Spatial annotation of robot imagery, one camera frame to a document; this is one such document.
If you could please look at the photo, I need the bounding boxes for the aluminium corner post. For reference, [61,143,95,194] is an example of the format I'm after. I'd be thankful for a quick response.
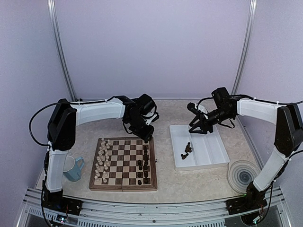
[47,0,77,101]
[232,0,258,95]

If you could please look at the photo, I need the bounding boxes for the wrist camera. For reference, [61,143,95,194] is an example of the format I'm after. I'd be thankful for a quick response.
[187,102,208,116]
[144,113,160,125]

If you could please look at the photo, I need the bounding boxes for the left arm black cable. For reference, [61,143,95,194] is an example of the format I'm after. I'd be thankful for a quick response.
[28,101,60,147]

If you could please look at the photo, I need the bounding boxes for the light blue mug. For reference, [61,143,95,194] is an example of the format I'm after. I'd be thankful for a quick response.
[63,155,85,182]

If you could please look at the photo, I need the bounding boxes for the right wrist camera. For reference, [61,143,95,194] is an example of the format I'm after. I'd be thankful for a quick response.
[187,102,208,116]

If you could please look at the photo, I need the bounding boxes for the wooden chess board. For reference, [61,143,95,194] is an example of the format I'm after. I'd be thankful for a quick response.
[89,137,158,192]

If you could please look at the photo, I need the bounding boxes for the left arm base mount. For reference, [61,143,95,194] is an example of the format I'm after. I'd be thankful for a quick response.
[42,197,83,216]

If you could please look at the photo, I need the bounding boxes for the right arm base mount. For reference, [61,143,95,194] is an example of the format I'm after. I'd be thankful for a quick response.
[225,195,267,215]

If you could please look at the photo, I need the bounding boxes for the pile of dark chess pieces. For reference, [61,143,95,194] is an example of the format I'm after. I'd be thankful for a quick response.
[180,142,192,160]

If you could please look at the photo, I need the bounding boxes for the white plastic tray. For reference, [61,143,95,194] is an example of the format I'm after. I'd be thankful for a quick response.
[169,125,230,171]

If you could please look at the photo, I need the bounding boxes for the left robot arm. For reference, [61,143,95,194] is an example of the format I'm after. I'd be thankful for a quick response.
[32,94,160,210]

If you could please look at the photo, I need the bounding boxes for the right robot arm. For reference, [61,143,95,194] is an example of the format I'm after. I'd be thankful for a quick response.
[187,87,303,210]

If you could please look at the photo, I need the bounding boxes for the right aluminium corner post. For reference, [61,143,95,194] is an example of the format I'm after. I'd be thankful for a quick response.
[232,0,258,95]

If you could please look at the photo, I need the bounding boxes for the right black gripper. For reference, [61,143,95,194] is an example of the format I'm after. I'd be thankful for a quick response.
[189,106,234,134]

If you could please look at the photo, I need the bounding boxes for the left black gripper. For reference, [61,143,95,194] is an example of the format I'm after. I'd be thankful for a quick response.
[127,115,155,141]

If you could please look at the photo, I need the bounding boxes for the dark chess piece back rank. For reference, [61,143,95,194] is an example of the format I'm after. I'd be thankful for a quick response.
[143,146,148,155]

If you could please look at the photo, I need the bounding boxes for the left aluminium corner post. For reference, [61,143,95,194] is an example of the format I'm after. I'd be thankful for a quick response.
[47,0,77,101]

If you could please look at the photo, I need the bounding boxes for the aluminium front rail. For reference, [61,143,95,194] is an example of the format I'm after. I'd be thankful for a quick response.
[13,187,294,227]

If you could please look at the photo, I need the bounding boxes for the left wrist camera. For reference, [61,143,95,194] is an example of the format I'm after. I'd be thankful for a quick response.
[144,113,160,125]

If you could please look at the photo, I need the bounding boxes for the grey spiral coaster plate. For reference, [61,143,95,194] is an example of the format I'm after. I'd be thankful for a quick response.
[227,160,260,194]

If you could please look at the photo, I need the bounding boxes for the white chess pieces row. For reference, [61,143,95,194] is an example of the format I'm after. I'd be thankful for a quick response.
[93,138,112,185]

